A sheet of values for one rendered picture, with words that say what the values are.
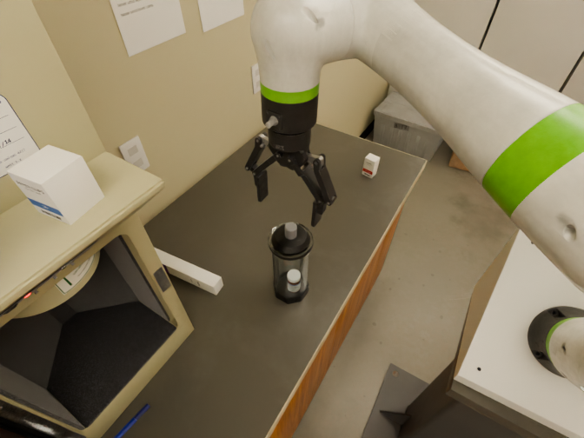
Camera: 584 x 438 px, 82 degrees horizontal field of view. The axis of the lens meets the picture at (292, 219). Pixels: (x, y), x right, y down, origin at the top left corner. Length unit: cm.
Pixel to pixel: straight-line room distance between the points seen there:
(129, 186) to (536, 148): 43
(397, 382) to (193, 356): 122
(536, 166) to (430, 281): 193
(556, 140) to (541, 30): 272
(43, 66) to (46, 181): 13
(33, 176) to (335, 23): 39
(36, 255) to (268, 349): 62
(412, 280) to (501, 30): 189
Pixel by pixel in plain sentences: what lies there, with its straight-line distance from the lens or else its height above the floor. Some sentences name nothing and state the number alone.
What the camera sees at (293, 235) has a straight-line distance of 77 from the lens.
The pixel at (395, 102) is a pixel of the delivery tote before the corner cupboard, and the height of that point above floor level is 33.
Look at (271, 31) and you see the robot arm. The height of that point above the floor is 163.
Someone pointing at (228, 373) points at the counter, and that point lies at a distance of 90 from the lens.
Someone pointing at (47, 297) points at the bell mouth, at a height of 134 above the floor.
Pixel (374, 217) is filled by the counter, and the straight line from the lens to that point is 119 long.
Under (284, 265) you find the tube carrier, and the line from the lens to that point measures 81.
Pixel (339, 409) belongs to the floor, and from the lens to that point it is 185.
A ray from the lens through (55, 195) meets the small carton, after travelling 42.
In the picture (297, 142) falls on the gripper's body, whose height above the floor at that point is 146.
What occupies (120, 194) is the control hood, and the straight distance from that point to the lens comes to 45.
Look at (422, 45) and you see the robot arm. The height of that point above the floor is 163.
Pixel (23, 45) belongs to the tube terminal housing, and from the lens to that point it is 47.
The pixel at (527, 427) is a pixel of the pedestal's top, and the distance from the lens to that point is 100.
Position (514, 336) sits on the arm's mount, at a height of 106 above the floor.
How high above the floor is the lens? 179
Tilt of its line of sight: 48 degrees down
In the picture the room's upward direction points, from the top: straight up
